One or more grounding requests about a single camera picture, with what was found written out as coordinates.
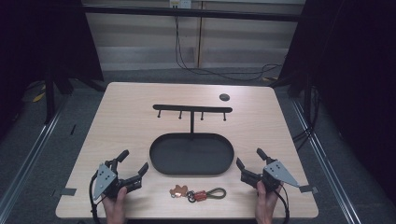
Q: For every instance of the grey tape piece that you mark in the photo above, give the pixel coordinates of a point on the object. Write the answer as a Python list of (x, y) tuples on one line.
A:
[(308, 188), (68, 191)]

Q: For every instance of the white wall socket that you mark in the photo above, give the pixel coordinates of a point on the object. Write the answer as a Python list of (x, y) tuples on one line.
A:
[(180, 3)]

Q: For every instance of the black round disc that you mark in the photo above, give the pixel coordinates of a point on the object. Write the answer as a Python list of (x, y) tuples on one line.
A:
[(224, 97)]

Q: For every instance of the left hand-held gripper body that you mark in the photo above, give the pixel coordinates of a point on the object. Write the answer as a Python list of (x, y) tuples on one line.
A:
[(106, 182)]

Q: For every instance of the black curtain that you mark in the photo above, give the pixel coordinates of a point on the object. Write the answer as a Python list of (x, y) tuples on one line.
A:
[(351, 77), (40, 40)]

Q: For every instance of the metal floor rail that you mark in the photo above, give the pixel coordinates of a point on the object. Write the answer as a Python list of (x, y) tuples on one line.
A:
[(28, 161), (327, 168)]

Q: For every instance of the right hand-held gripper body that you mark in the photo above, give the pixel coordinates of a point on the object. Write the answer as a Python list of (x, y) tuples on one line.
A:
[(274, 175)]

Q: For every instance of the black metal stand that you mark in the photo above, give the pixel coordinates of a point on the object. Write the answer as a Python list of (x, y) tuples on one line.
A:
[(49, 99)]

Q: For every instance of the black horizontal bar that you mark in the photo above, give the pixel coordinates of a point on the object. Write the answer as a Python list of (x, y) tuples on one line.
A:
[(186, 12)]

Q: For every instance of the yellow flat piece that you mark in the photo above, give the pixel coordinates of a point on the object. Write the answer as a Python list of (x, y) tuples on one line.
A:
[(39, 97)]

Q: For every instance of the black key rack with tray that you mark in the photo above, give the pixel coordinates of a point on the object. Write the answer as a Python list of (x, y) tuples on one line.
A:
[(191, 155)]

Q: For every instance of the person's right hand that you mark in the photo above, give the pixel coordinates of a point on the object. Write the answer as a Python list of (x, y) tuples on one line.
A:
[(265, 203)]

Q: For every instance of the person's left hand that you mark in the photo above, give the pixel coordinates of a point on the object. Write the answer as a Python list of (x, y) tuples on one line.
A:
[(115, 207)]

